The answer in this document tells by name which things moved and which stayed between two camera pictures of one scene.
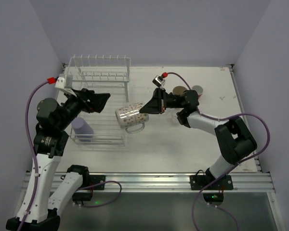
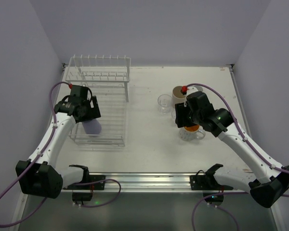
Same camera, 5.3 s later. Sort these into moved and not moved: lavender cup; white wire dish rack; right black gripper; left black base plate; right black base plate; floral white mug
Moved: lavender cup; right black gripper; floral white mug
Not moved: left black base plate; white wire dish rack; right black base plate
